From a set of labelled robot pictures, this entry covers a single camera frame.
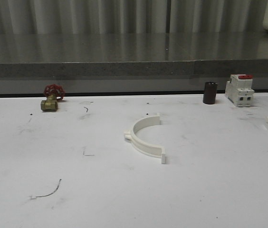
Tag white circuit breaker red switch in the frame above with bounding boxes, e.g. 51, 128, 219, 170
225, 74, 255, 107

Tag dark brown cylindrical coupling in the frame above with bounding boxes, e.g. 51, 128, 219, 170
203, 82, 218, 105

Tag brass valve red handwheel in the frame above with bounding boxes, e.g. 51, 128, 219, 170
40, 84, 66, 112

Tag grey stone counter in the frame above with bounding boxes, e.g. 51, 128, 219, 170
0, 32, 268, 96

